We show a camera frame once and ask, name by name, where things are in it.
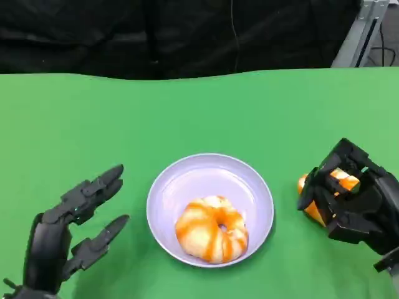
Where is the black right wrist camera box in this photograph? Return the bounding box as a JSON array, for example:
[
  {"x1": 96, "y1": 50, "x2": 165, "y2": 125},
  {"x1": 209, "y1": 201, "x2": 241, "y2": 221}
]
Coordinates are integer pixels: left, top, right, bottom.
[{"x1": 373, "y1": 250, "x2": 399, "y2": 273}]

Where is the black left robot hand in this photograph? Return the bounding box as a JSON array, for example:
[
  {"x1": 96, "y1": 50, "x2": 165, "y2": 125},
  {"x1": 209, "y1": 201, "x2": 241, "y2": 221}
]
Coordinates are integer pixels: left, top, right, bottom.
[{"x1": 23, "y1": 164, "x2": 130, "y2": 295}]

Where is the orange and white bread roll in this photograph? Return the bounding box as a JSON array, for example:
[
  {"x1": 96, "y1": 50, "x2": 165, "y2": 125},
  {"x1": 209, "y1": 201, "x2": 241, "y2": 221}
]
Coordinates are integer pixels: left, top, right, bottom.
[
  {"x1": 174, "y1": 195, "x2": 249, "y2": 265},
  {"x1": 297, "y1": 168, "x2": 361, "y2": 227}
]

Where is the green cloth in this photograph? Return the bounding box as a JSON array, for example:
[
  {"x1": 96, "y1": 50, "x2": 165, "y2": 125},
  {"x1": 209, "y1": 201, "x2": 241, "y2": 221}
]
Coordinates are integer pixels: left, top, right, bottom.
[{"x1": 0, "y1": 69, "x2": 399, "y2": 299}]

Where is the black floor cable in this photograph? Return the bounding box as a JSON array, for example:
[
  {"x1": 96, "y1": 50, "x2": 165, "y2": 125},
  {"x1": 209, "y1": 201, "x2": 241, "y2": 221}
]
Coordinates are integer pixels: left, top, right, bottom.
[{"x1": 372, "y1": 27, "x2": 397, "y2": 66}]

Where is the black backdrop curtain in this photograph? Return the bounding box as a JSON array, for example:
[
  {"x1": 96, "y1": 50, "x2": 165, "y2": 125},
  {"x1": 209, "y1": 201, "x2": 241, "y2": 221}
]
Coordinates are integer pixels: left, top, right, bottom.
[{"x1": 0, "y1": 0, "x2": 362, "y2": 80}]

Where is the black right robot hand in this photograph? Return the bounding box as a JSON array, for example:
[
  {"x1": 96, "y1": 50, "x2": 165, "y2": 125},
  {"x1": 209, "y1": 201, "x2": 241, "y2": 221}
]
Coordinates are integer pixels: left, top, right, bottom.
[{"x1": 296, "y1": 137, "x2": 399, "y2": 258}]

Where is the aluminium frame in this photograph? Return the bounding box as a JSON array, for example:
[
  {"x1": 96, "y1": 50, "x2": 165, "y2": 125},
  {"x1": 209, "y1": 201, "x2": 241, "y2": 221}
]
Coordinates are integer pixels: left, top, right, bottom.
[{"x1": 330, "y1": 0, "x2": 390, "y2": 68}]

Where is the lilac plate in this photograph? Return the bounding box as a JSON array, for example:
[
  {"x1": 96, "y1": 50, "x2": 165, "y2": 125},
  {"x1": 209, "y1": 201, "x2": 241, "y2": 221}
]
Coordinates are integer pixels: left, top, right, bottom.
[{"x1": 145, "y1": 152, "x2": 276, "y2": 268}]

